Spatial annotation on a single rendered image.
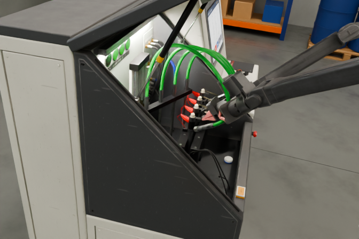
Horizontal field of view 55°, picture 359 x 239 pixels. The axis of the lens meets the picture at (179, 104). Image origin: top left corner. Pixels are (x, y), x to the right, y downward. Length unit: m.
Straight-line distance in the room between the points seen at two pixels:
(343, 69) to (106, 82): 0.64
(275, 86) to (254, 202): 1.82
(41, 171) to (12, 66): 0.41
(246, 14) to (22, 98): 5.80
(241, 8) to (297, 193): 4.46
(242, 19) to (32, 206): 5.70
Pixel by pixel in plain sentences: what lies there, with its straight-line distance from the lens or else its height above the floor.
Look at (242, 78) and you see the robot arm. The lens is 1.06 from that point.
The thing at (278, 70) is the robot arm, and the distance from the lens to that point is 1.29.
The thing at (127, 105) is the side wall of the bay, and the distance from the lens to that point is 1.05.
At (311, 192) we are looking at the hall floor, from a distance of 2.97.
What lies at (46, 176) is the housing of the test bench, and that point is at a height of 0.94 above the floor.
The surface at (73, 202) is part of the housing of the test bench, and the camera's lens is 1.41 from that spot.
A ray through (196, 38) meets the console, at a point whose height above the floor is 1.32.
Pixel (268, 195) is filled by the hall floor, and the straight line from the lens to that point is 2.80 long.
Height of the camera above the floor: 1.82
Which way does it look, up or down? 29 degrees down
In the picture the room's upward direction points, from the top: 5 degrees clockwise
